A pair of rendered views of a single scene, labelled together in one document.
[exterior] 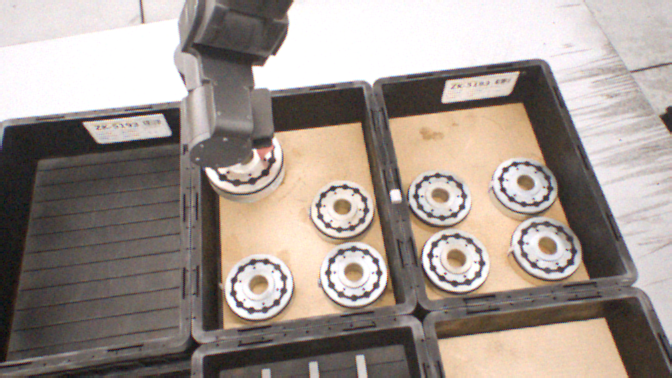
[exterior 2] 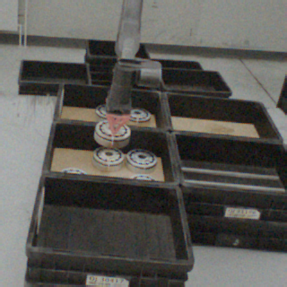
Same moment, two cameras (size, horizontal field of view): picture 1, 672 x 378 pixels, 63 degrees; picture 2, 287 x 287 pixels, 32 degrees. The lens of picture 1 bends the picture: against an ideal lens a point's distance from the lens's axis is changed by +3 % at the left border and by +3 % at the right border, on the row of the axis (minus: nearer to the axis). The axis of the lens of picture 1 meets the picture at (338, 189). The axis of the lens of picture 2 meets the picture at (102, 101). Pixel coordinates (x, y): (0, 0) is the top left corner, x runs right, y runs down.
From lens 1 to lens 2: 1.41 m
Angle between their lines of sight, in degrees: 64
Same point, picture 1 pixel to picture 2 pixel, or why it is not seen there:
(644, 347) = (179, 102)
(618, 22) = not seen: outside the picture
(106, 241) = (102, 246)
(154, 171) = (59, 222)
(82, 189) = not seen: hidden behind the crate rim
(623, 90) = (47, 100)
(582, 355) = (176, 123)
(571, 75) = (31, 108)
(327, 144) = (64, 160)
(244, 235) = not seen: hidden behind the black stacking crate
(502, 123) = (72, 112)
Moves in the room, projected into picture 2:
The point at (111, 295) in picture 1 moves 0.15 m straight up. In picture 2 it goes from (136, 245) to (144, 201)
